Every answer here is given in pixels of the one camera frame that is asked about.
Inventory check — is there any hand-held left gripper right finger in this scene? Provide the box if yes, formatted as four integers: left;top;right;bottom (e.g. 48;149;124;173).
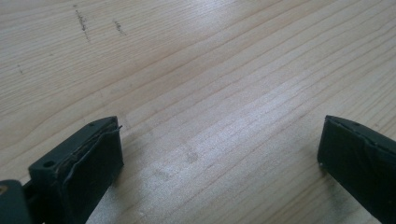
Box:
317;115;396;224

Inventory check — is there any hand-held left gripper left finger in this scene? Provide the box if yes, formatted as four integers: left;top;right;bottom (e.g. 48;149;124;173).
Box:
27;116;125;224

